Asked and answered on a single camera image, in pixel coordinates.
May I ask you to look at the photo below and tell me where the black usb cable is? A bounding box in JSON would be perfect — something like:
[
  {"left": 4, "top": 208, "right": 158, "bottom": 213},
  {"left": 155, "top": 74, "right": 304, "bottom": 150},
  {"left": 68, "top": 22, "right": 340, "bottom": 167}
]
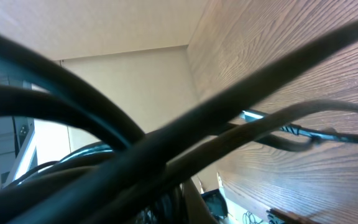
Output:
[
  {"left": 0, "top": 15, "right": 358, "bottom": 224},
  {"left": 82, "top": 99, "right": 358, "bottom": 224}
]

